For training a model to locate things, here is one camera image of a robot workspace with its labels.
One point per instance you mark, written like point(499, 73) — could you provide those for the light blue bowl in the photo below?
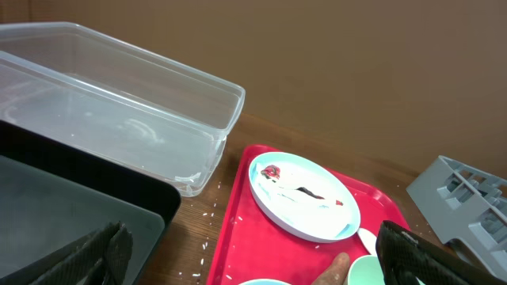
point(264, 282)

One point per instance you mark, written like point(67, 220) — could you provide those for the orange carrot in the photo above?
point(336, 273)

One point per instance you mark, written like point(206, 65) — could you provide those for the red snack wrapper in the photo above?
point(271, 172)

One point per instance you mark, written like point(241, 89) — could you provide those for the clear plastic waste bin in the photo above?
point(117, 101)

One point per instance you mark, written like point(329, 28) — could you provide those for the red serving tray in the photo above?
point(251, 246)

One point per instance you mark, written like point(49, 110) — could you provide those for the light blue plate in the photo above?
point(325, 230)

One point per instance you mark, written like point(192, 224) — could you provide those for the white plastic spoon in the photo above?
point(368, 240)

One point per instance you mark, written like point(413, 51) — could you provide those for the green bowl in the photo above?
point(365, 270)

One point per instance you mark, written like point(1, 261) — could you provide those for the black food waste tray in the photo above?
point(53, 194)

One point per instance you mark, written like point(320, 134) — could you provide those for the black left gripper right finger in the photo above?
point(406, 259)

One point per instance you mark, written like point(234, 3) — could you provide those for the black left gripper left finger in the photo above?
point(100, 257)

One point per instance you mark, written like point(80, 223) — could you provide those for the grey dishwasher rack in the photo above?
point(466, 204)

